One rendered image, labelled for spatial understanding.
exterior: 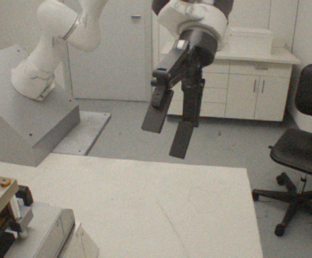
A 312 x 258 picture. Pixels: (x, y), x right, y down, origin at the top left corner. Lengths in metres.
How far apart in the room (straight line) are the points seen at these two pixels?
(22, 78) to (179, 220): 0.80
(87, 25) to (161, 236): 0.73
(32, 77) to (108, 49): 2.42
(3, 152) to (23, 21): 2.91
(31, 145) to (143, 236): 0.53
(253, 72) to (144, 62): 1.28
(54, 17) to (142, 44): 2.45
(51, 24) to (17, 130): 0.39
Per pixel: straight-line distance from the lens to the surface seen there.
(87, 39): 1.11
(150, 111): 0.45
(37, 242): 0.52
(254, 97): 3.04
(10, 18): 4.09
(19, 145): 1.15
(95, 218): 0.90
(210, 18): 0.57
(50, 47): 1.14
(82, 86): 3.82
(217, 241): 0.84
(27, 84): 1.24
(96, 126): 1.40
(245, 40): 2.95
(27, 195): 0.63
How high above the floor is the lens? 1.36
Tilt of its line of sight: 27 degrees down
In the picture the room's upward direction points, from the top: straight up
